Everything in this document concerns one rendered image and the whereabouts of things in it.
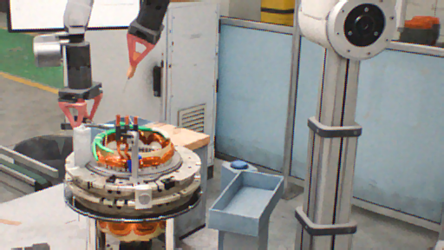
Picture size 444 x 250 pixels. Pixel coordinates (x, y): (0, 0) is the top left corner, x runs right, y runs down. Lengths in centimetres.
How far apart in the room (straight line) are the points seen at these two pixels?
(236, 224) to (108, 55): 286
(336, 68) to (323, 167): 25
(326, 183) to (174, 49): 229
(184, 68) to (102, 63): 59
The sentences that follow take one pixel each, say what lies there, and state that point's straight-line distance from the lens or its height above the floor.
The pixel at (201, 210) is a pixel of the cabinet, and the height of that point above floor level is 84.
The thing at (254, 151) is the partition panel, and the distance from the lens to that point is 420.
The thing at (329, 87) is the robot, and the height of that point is 127.
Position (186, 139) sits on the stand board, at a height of 107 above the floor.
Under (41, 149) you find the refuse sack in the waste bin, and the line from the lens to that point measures 341.
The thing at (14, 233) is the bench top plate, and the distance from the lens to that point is 192.
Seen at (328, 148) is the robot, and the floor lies 113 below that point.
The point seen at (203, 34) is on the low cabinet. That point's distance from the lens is 395.
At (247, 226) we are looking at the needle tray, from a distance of 134.
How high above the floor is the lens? 163
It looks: 17 degrees down
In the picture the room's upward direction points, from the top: 2 degrees clockwise
